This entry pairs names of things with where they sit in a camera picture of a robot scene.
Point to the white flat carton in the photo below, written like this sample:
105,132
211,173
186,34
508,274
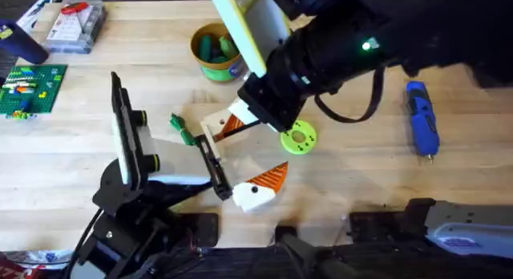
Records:
36,10

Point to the green board with toy blocks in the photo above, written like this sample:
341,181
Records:
32,90

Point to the green disc with holes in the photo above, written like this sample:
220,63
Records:
298,137

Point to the clear plastic box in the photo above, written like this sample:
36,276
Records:
76,32

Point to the orange ribbed wedge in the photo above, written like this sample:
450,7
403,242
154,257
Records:
231,127

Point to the right wrist upright pale plate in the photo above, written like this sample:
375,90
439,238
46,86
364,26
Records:
252,26

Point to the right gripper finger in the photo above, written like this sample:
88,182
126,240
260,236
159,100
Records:
275,127
244,110

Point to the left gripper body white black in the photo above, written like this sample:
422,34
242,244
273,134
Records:
176,162

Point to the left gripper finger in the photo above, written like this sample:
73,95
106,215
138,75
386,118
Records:
256,195
216,120

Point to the black rail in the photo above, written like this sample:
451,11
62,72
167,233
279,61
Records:
380,267

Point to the dark blue cylinder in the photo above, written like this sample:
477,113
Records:
22,42

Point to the blue electric screwdriver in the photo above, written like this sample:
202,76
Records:
422,118

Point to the left wrist upright black plate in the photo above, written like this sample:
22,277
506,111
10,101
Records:
124,130

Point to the brown tub with green toys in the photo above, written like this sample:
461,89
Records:
216,50

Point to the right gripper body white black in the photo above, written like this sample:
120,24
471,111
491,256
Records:
276,98

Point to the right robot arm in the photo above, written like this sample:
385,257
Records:
461,231

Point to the red and white packet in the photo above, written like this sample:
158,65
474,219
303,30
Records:
28,265

